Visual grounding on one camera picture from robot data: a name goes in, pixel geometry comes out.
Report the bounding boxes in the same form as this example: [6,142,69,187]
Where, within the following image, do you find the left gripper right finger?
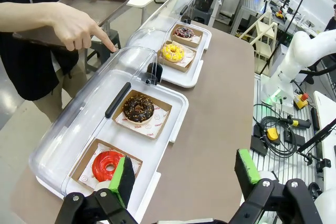
[228,149,323,224]

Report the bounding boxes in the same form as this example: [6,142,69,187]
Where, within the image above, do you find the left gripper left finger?
[54,155,140,224]

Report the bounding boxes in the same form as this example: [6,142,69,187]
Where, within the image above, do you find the chocolate donut orange sprinkles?
[122,94,155,125]

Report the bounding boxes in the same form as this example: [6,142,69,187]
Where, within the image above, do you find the kraft paper donut box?
[68,138,144,192]
[170,24,204,49]
[111,89,173,141]
[159,40,197,73]

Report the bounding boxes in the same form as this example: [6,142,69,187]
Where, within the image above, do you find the yellow sprinkled donut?
[162,43,185,63]

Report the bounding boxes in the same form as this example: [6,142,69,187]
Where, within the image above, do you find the brown serving tray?
[12,0,132,51]

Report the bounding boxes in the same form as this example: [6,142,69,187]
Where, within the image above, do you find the person's right forearm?
[0,1,55,34]

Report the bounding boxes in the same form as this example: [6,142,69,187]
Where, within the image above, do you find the red glazed donut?
[91,151,127,183]

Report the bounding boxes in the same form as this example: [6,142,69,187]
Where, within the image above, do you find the dark donut white pink sprinkles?
[174,26,195,39]

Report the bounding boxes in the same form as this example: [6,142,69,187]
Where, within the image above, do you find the person in black shirt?
[0,0,89,124]

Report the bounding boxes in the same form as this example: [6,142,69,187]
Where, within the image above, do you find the person's right hand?
[49,3,118,53]

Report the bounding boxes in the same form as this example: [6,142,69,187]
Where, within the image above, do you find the white display case base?
[156,20,213,89]
[35,69,190,223]

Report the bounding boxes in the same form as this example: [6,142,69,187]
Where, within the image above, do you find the yellow emergency stop box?
[293,93,309,111]

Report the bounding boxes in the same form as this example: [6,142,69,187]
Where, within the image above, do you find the black plastic stool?
[83,28,121,75]

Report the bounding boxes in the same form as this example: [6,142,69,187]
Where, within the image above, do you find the pale wooden rack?
[240,11,279,75]

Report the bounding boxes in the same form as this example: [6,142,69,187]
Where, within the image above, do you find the grey plastic stool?
[193,8,213,27]

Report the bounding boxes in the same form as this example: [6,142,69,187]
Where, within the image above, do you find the coiled black cable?
[253,103,297,161]

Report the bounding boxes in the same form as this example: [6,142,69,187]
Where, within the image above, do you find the black cylindrical handle device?
[286,118,312,130]

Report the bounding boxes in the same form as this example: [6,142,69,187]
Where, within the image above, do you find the clear dome lid black handle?
[28,46,165,200]
[125,0,196,51]

